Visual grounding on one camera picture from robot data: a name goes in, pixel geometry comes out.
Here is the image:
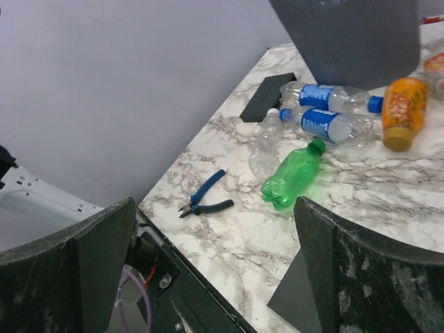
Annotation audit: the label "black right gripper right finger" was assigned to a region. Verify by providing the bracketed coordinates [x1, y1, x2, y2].
[293, 197, 443, 332]

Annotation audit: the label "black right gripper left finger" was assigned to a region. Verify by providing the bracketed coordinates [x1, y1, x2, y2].
[1, 198, 136, 332]

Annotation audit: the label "green plastic bottle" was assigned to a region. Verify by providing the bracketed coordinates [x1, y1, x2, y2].
[261, 139, 326, 211]

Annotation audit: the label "small orange juice bottle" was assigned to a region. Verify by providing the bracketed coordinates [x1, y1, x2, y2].
[382, 77, 428, 152]

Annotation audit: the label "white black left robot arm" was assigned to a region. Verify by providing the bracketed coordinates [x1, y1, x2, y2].
[1, 147, 103, 228]

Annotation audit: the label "grey mesh waste bin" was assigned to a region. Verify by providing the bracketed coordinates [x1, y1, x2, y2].
[271, 0, 421, 90]

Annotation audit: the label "black block near centre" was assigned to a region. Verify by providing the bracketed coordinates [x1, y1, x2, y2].
[267, 251, 322, 333]

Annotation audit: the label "black block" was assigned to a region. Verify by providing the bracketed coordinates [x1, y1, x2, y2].
[240, 73, 296, 123]
[267, 251, 322, 333]

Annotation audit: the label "Pepsi bottle near left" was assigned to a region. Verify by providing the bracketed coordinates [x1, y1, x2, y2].
[280, 106, 377, 148]

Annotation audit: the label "pepsi bottle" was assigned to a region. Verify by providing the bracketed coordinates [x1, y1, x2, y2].
[280, 80, 384, 114]
[280, 106, 377, 148]

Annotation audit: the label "clear unlabelled crushed bottle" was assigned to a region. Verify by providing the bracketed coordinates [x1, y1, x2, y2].
[248, 108, 283, 182]

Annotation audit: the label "Pepsi bottle far left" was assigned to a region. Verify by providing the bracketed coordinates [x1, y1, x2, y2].
[280, 80, 384, 114]

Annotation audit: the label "black block far left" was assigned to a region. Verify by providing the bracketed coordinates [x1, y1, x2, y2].
[240, 73, 296, 123]

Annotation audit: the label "crushed orange plastic bottle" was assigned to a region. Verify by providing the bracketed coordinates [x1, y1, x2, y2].
[424, 37, 443, 103]

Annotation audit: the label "blue handled pliers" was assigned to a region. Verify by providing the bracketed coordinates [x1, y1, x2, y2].
[178, 169, 234, 219]

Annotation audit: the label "red handled screwdriver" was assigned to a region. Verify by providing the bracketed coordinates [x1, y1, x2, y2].
[420, 15, 444, 24]

